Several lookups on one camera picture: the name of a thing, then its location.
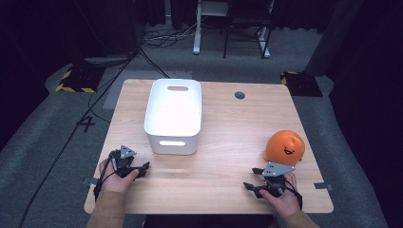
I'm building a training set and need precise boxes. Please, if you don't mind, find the black metal chair frame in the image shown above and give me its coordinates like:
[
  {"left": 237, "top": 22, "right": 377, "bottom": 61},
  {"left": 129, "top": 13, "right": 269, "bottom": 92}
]
[{"left": 222, "top": 0, "right": 276, "bottom": 60}]

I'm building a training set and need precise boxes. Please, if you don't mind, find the bundle of floor cables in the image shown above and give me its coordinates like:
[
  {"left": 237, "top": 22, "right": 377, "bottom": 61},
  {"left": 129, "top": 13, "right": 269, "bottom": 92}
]
[{"left": 139, "top": 24, "right": 198, "bottom": 49}]

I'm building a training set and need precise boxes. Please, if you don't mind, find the person's right hand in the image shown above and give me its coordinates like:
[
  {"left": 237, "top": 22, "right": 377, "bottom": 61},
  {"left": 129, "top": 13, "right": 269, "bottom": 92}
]
[{"left": 259, "top": 172, "right": 302, "bottom": 219}]

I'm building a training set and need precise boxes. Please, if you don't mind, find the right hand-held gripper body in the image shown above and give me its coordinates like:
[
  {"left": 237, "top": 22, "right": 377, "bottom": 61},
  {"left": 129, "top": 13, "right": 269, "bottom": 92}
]
[{"left": 261, "top": 161, "right": 297, "bottom": 199}]

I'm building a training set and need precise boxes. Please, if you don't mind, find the orange smiling plush toy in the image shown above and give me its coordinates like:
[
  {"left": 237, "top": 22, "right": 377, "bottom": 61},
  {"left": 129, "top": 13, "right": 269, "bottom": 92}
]
[{"left": 263, "top": 129, "right": 306, "bottom": 167}]

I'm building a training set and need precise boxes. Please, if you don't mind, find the person's left hand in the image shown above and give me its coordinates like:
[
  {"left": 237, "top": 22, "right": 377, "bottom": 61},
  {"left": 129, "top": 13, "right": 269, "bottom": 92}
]
[{"left": 98, "top": 157, "right": 141, "bottom": 194}]

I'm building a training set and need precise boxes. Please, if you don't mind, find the grey round stand base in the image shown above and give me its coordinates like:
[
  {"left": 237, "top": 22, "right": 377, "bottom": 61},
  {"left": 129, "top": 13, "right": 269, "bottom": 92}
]
[{"left": 83, "top": 55, "right": 131, "bottom": 68}]

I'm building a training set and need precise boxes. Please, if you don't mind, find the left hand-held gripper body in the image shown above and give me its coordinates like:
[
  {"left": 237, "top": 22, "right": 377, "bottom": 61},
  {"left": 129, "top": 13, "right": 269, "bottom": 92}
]
[{"left": 108, "top": 144, "right": 141, "bottom": 179}]

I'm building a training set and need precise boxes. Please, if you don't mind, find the grey curtain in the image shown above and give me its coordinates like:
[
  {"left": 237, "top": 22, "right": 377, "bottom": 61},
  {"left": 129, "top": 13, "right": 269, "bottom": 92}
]
[{"left": 303, "top": 0, "right": 364, "bottom": 77}]

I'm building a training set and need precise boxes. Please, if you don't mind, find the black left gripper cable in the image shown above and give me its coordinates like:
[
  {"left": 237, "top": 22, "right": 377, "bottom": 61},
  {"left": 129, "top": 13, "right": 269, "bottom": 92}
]
[{"left": 93, "top": 157, "right": 116, "bottom": 201}]

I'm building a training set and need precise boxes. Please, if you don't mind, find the long black floor cable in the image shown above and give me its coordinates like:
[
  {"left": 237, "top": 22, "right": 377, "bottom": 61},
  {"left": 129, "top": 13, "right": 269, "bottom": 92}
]
[{"left": 18, "top": 47, "right": 141, "bottom": 228}]

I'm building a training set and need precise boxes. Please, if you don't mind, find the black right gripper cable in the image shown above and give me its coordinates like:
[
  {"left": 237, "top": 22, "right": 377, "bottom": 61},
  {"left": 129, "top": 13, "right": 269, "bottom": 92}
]
[{"left": 284, "top": 180, "right": 304, "bottom": 211}]

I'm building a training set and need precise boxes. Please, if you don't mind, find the white desk leg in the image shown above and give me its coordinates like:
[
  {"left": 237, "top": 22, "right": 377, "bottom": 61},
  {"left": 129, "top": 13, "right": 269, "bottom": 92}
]
[
  {"left": 257, "top": 26, "right": 271, "bottom": 59},
  {"left": 192, "top": 0, "right": 203, "bottom": 55}
]

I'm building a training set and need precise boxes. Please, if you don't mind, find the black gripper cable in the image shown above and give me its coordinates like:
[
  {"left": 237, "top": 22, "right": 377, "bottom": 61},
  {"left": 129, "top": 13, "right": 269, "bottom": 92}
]
[
  {"left": 93, "top": 157, "right": 116, "bottom": 201},
  {"left": 284, "top": 180, "right": 304, "bottom": 211}
]

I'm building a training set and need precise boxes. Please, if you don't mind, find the white plastic storage bin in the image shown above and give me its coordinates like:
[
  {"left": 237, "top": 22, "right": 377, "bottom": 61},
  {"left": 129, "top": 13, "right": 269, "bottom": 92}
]
[{"left": 144, "top": 78, "right": 203, "bottom": 156}]

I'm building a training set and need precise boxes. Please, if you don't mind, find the black yellow striped base plate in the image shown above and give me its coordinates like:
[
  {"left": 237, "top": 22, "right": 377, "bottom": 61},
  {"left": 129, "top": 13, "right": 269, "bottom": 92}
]
[
  {"left": 279, "top": 71, "right": 323, "bottom": 98},
  {"left": 55, "top": 65, "right": 106, "bottom": 94}
]

